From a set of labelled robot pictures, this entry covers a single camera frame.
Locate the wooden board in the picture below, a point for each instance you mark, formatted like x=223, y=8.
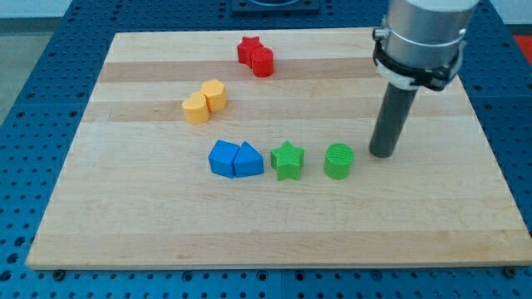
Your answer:
x=136, y=190

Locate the yellow pentagon block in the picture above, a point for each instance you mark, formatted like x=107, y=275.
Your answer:
x=215, y=94

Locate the green circle block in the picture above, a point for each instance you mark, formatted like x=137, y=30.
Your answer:
x=338, y=161

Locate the red circle block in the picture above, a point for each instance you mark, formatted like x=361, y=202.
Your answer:
x=262, y=62

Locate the blue triangle block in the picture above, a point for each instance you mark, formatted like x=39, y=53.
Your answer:
x=248, y=161

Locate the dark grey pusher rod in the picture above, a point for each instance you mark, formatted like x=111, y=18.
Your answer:
x=395, y=107

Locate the blue cube block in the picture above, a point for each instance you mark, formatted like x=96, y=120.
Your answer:
x=221, y=158

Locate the red star block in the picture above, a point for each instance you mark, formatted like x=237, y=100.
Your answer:
x=246, y=48

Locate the yellow heart block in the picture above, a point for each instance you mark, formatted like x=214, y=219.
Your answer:
x=195, y=108

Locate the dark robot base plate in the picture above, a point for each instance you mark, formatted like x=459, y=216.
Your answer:
x=253, y=6

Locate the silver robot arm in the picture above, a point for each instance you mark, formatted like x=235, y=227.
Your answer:
x=421, y=42

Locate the green star block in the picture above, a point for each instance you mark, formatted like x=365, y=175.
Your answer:
x=287, y=160

